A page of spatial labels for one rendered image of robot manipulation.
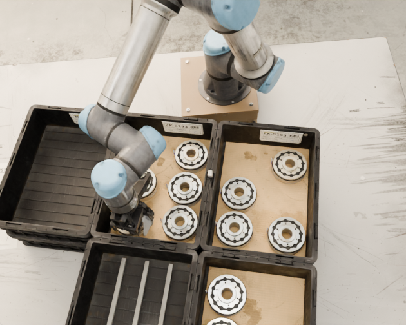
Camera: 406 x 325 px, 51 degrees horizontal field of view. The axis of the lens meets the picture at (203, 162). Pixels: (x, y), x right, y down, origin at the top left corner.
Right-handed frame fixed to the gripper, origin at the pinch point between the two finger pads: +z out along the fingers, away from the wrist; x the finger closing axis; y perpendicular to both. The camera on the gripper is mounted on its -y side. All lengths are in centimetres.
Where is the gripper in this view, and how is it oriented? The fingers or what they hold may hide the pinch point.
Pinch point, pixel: (141, 219)
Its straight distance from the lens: 125.1
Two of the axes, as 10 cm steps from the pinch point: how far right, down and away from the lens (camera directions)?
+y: -2.4, 8.7, -4.3
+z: 0.7, 4.5, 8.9
